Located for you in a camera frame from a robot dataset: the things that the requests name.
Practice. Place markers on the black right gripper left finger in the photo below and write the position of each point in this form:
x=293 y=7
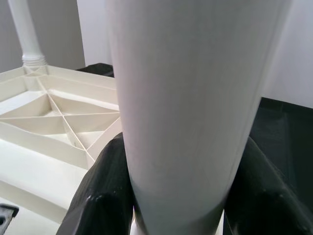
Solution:
x=105 y=195

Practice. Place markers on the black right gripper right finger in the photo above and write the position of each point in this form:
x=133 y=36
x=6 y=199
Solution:
x=264 y=195

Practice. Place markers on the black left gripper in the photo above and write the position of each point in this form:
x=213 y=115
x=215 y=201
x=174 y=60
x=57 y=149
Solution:
x=7 y=216

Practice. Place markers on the white plastic children table top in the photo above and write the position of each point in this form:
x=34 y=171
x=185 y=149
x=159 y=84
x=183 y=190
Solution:
x=36 y=147

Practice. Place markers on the white plastic table leg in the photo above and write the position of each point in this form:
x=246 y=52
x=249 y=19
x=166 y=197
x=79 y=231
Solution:
x=27 y=31
x=190 y=98

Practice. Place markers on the black table cloth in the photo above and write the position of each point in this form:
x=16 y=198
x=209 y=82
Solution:
x=281 y=134

